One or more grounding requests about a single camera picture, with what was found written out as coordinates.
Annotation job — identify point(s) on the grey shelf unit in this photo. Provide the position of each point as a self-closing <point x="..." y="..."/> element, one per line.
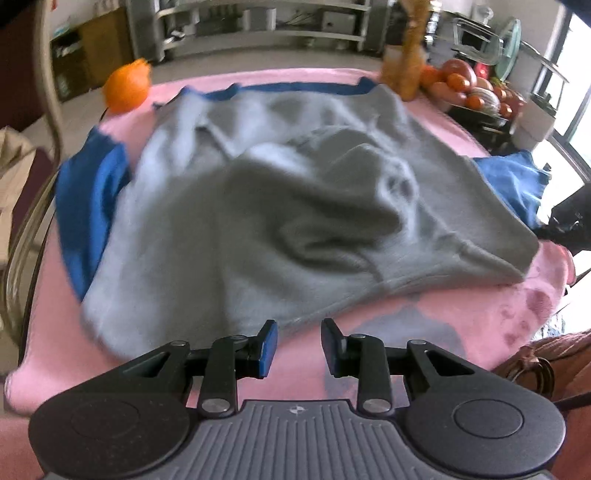
<point x="258" y="25"/>

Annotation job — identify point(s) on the grey and blue sweatshirt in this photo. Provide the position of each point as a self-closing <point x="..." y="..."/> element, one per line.
<point x="277" y="207"/>

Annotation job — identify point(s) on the beige cloth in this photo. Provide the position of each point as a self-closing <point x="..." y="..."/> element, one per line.
<point x="14" y="170"/>

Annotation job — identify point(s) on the green fan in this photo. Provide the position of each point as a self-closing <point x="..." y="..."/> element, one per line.
<point x="507" y="46"/>

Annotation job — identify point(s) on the orange plush toy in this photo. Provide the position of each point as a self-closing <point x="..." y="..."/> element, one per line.
<point x="408" y="60"/>

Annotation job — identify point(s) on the pink printed blanket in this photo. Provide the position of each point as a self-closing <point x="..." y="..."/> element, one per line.
<point x="295" y="369"/>

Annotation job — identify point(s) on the metal chair frame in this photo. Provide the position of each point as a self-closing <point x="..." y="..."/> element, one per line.
<point x="51" y="97"/>

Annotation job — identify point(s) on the window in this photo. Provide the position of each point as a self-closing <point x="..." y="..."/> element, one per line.
<point x="570" y="92"/>

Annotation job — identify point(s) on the wooden cabinet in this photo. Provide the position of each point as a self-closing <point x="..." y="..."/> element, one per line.
<point x="87" y="50"/>

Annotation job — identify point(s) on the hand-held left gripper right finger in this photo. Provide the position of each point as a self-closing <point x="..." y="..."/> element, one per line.
<point x="329" y="344"/>

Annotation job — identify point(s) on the pile of red orange fruit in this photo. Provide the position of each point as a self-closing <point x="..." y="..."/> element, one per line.
<point x="480" y="90"/>

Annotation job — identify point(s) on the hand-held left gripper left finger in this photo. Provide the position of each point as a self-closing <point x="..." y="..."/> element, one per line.
<point x="268" y="344"/>

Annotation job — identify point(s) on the white box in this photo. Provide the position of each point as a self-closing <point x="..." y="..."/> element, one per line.
<point x="533" y="123"/>

